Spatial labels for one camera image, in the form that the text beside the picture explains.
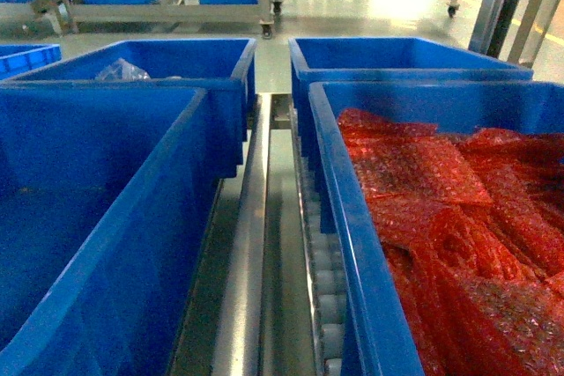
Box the blue bin rear left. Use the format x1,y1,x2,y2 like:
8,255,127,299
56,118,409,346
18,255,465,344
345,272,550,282
0,37,258,130

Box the blue bin rear right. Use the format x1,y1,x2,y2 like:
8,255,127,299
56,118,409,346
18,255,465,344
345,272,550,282
287,36,535,139

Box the steel flow rack shelf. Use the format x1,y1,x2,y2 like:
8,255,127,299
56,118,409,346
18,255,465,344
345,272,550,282
169,93,346,375

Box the empty blue bin left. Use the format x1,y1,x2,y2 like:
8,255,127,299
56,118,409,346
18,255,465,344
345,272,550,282
1,86,245,375

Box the blue bin with red bags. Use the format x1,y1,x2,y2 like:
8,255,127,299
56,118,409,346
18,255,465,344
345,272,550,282
308,81,563,375

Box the red bubble wrap bags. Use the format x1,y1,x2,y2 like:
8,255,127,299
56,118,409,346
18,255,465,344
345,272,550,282
338,108,563,375

